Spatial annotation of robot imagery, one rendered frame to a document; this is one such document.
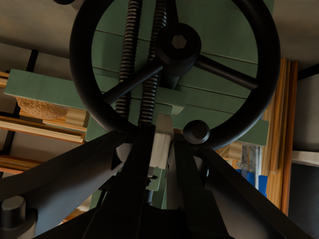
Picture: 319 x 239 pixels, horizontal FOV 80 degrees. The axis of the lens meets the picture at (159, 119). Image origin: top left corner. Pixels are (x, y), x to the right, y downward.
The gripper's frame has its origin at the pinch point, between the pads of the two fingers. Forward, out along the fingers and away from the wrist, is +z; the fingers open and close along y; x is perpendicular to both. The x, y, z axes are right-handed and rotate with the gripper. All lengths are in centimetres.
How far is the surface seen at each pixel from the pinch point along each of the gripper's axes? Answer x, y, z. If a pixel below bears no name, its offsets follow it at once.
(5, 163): -128, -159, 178
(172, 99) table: 1.6, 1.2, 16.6
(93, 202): -46, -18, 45
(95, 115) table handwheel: -1.0, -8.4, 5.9
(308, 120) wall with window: -7, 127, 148
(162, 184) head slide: -30, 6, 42
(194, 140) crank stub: 0.1, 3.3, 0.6
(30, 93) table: -4.4, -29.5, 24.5
